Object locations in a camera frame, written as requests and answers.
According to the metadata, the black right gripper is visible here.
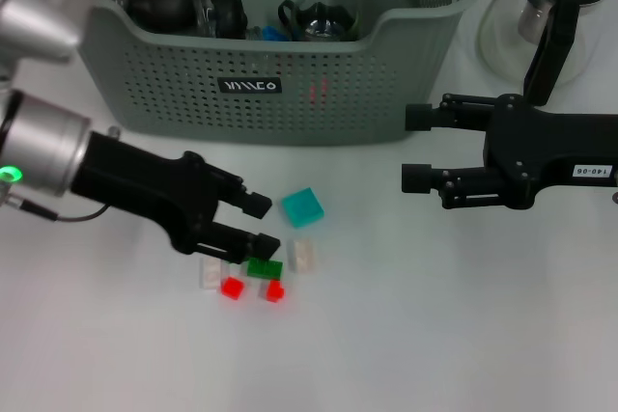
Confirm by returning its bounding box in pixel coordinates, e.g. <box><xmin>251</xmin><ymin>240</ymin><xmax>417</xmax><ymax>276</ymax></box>
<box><xmin>400</xmin><ymin>92</ymin><xmax>618</xmax><ymax>211</ymax></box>

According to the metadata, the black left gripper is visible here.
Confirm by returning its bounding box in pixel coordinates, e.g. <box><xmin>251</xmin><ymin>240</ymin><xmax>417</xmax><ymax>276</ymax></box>
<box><xmin>71</xmin><ymin>131</ymin><xmax>282</xmax><ymax>264</ymax></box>

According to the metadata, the grey perforated storage bin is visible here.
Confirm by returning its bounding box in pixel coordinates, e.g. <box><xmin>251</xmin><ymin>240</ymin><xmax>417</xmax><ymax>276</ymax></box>
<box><xmin>71</xmin><ymin>0</ymin><xmax>484</xmax><ymax>146</ymax></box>

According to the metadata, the green building brick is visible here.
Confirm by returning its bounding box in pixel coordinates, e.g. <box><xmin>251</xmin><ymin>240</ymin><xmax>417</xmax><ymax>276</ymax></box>
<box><xmin>246</xmin><ymin>260</ymin><xmax>285</xmax><ymax>281</ymax></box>

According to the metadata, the teal square plate brick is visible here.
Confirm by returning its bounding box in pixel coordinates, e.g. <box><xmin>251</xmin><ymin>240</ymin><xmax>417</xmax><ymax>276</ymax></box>
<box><xmin>281</xmin><ymin>187</ymin><xmax>324</xmax><ymax>229</ymax></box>

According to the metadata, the translucent white building brick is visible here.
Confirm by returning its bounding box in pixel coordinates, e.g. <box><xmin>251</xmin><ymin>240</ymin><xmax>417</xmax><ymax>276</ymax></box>
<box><xmin>288</xmin><ymin>237</ymin><xmax>322</xmax><ymax>274</ymax></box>

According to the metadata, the small red building brick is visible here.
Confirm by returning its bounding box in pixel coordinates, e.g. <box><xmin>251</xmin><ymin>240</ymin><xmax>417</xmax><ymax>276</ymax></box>
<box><xmin>259</xmin><ymin>279</ymin><xmax>287</xmax><ymax>304</ymax></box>
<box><xmin>220</xmin><ymin>276</ymin><xmax>246</xmax><ymax>298</ymax></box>

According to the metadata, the glass pitcher black handle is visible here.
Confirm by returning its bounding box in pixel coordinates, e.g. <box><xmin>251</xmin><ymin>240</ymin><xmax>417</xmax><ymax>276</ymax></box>
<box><xmin>476</xmin><ymin>0</ymin><xmax>615</xmax><ymax>107</ymax></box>

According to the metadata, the thin left wrist cable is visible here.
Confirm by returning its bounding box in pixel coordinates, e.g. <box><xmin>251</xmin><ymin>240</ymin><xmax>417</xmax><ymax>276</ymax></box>
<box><xmin>0</xmin><ymin>192</ymin><xmax>111</xmax><ymax>224</ymax></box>

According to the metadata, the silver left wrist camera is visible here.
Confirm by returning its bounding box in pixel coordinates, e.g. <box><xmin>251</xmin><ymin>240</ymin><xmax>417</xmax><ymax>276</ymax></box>
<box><xmin>0</xmin><ymin>0</ymin><xmax>96</xmax><ymax>65</ymax></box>

